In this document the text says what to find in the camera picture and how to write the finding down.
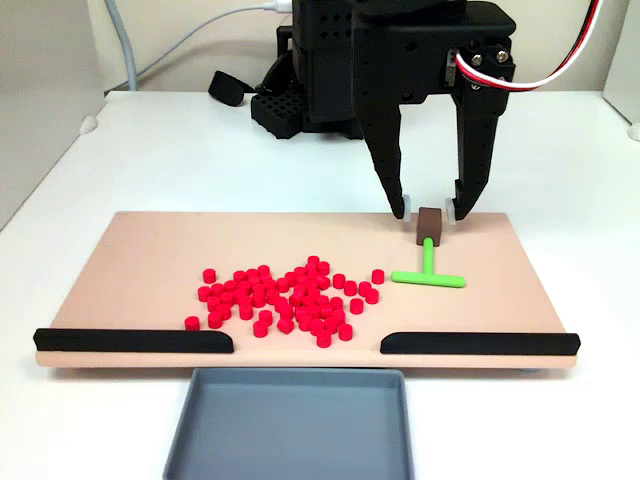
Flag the green tool brown handle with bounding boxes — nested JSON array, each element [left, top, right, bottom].
[[390, 206, 467, 290]]

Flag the pale side panel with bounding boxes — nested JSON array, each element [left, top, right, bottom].
[[0, 0, 108, 231], [602, 0, 640, 125]]

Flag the pink flat board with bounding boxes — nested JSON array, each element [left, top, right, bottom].
[[35, 211, 581, 372]]

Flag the grey square tray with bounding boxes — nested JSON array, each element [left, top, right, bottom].
[[162, 367, 416, 480]]

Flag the red white black servo cable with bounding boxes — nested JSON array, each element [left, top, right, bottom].
[[452, 0, 605, 94]]

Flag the thin white usb cable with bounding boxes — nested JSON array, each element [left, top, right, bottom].
[[134, 0, 292, 84]]

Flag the black clamp strap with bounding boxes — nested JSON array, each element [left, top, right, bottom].
[[208, 70, 256, 107]]

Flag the black foam rail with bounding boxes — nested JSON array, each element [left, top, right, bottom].
[[32, 327, 235, 355], [379, 331, 582, 356]]

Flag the thick grey hose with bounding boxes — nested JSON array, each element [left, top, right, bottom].
[[102, 0, 140, 99]]

